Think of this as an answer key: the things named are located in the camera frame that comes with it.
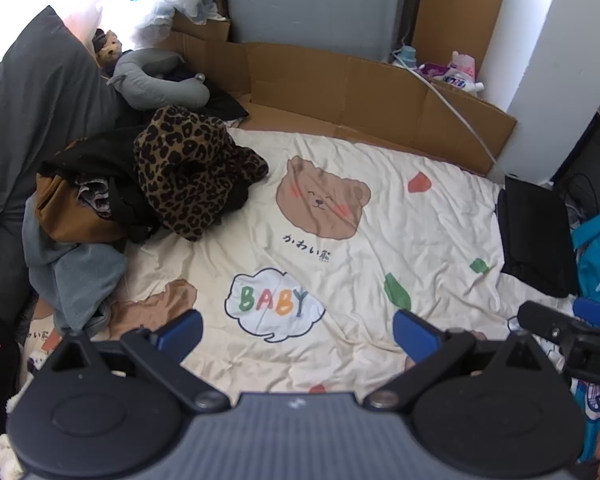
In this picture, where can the leopard print skirt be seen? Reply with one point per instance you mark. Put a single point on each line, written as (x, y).
(192, 171)

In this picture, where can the small plush toy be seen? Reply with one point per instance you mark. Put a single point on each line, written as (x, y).
(107, 47)

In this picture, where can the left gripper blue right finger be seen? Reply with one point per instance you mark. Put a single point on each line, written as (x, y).
(428, 345)

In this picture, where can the grey blue garment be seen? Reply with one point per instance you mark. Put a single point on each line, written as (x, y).
(76, 280)

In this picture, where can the blue patterned fabric bag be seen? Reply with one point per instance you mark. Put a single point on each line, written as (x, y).
(586, 242)

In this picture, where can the dark grey pillow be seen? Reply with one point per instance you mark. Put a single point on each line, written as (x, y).
(51, 93)

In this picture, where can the grey upright panel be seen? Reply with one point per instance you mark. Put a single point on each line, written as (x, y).
(364, 28)

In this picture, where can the cream bear print blanket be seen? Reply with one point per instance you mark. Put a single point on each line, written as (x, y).
(298, 289)

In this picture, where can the black clothes pile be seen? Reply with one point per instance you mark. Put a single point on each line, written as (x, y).
(103, 170)

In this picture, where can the brown garment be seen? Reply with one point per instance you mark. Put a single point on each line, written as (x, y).
(64, 219)

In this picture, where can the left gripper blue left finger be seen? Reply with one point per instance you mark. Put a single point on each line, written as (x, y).
(169, 345)

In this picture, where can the flattened brown cardboard box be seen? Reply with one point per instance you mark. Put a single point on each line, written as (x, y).
(296, 89)

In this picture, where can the folded black garment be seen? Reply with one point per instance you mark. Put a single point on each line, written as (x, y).
(536, 238)

